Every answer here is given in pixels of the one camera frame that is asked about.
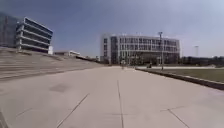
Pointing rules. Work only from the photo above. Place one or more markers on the low concrete kerb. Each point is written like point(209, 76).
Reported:
point(186, 78)

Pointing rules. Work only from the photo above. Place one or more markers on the lamp pole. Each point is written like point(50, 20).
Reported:
point(162, 50)

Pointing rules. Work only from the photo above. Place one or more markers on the row of trees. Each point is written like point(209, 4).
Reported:
point(203, 61)

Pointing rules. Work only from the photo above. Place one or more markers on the pale concrete slab plaza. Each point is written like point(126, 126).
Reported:
point(110, 96)

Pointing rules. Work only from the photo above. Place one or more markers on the low white building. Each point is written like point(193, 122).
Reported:
point(68, 53)

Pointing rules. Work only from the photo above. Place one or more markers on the wide concrete steps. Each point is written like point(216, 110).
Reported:
point(30, 65)

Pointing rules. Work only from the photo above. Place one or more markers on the grass lawn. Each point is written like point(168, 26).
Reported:
point(203, 74)

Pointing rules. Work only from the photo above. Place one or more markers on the large white windowed building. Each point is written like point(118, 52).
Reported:
point(143, 48)

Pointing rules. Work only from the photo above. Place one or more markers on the banded glass building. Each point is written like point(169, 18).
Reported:
point(33, 35)

